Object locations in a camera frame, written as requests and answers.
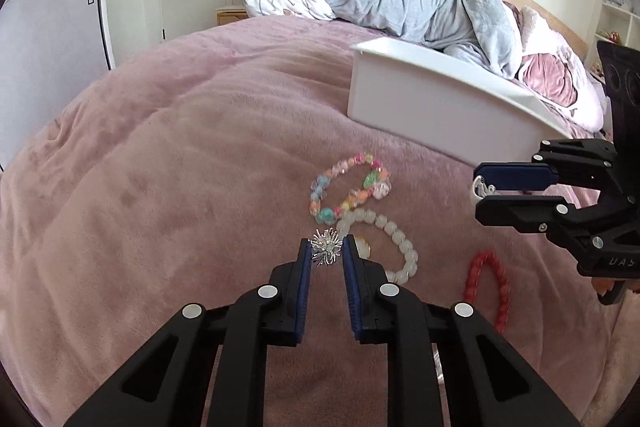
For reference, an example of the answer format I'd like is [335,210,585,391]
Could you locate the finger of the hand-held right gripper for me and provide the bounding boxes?
[475,194,633,258]
[474,139,618,195]

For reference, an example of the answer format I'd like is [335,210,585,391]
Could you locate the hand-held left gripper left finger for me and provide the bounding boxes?
[62,238,315,427]

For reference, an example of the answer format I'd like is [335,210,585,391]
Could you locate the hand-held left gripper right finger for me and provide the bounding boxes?
[341,234,583,427]

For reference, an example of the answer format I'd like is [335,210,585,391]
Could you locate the small silver charm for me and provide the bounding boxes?
[472,176,496,204]

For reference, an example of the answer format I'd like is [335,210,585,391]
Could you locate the silver spiky brooch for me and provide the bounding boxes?
[310,229,344,266]

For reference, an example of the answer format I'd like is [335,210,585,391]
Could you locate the white plastic storage box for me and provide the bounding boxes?
[347,38,573,168]

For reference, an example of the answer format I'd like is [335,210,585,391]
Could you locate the pale pink fleece blanket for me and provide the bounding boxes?
[515,6,607,132]

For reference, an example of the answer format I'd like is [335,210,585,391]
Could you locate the pink cushion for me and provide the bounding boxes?
[517,54,578,108]

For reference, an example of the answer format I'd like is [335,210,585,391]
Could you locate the wooden headboard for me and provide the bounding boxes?
[425,0,590,58]

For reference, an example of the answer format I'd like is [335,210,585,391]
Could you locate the pink plush blanket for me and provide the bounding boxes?
[0,14,640,427]

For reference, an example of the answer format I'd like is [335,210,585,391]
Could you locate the wooden nightstand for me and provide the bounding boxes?
[216,7,249,26]

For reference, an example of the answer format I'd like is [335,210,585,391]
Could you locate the grey wardrobe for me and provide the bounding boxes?
[0,0,109,172]

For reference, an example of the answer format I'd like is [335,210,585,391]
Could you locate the white bead bracelet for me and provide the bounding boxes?
[336,208,420,285]

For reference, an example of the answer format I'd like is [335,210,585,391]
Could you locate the red bead bracelet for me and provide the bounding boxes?
[463,249,511,334]

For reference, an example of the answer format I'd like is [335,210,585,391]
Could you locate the white wall shelf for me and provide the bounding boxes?
[587,0,640,82]

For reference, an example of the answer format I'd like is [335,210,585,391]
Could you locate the multicolour bead bracelet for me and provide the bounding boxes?
[308,151,393,226]

